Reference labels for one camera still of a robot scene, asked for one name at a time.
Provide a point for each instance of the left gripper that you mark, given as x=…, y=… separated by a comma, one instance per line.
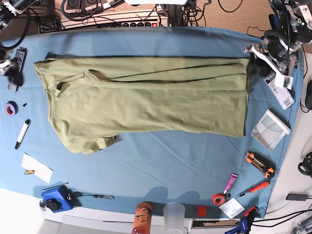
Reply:
x=276, y=48

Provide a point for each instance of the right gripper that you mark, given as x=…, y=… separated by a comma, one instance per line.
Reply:
x=8, y=68

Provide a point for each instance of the olive green t-shirt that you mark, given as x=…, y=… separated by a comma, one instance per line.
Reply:
x=92, y=100

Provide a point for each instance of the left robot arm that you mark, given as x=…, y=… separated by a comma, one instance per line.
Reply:
x=291, y=26

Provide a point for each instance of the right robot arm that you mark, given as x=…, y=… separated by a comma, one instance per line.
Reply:
x=8, y=10

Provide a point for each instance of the grey remote control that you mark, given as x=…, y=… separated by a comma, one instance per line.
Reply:
x=19, y=58

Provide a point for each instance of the purple tape roll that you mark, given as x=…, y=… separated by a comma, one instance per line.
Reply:
x=11, y=108

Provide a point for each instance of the orange black clamp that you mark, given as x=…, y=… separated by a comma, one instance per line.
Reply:
x=293, y=61

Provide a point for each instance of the white marker pen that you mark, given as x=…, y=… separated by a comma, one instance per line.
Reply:
x=22, y=133

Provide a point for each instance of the black computer mouse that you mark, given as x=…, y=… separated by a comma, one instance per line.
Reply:
x=308, y=98

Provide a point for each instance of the white paper card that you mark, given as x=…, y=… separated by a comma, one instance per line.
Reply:
x=41, y=171

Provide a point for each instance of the small gold battery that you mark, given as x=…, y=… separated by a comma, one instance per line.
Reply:
x=29, y=172

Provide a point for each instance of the orange black utility knife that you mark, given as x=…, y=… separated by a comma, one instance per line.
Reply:
x=265, y=166

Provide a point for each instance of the black power strip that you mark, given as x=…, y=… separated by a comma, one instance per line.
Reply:
x=151, y=23

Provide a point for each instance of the pink glue tube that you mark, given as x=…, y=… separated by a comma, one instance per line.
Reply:
x=230, y=182

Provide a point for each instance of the black zip tie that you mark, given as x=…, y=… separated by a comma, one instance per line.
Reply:
x=55, y=186

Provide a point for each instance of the blue table cloth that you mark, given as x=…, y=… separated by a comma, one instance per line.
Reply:
x=159, y=167

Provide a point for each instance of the blue box with knob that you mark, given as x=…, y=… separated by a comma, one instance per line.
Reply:
x=58, y=199

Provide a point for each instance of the black power adapter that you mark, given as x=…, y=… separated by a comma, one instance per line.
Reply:
x=297, y=197

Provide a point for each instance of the orange tape roll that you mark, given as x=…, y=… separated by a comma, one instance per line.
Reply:
x=219, y=199

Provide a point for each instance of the white square card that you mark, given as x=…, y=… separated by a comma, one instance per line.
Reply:
x=232, y=208

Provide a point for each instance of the blue bar clamp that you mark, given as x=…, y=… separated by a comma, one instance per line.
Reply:
x=244, y=225

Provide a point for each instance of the frosted plastic cup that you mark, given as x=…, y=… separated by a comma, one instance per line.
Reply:
x=174, y=214

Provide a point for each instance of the orange drink can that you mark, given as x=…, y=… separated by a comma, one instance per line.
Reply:
x=142, y=220

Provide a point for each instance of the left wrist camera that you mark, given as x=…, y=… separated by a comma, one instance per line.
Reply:
x=282, y=81

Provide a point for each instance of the orange handled screwdriver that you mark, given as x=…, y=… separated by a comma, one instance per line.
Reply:
x=253, y=189

